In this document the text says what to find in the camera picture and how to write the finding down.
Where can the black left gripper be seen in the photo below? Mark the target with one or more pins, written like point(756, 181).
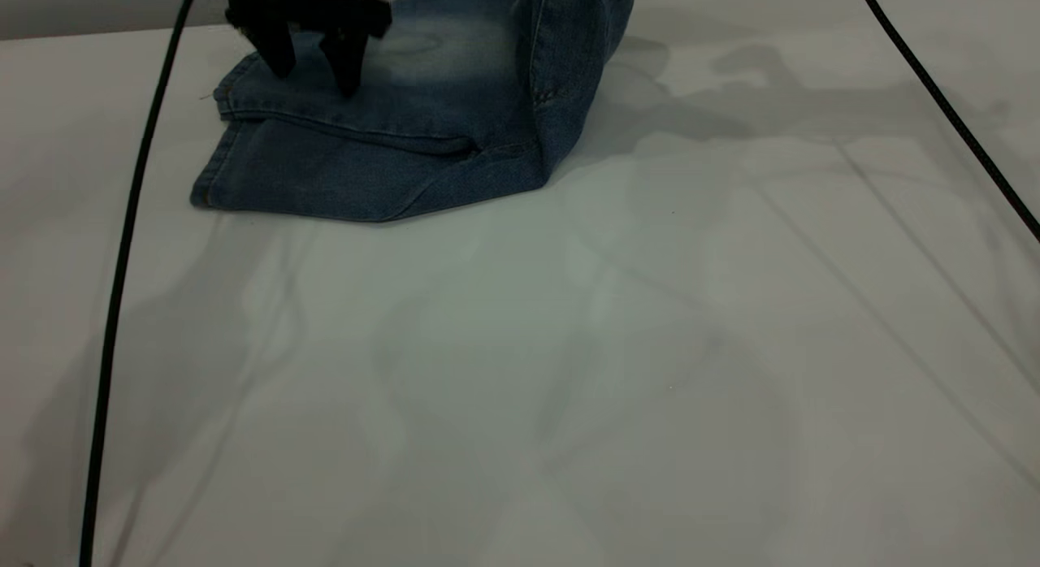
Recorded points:
point(317, 6)

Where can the blue denim shorts with print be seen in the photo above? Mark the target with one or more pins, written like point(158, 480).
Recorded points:
point(422, 128)

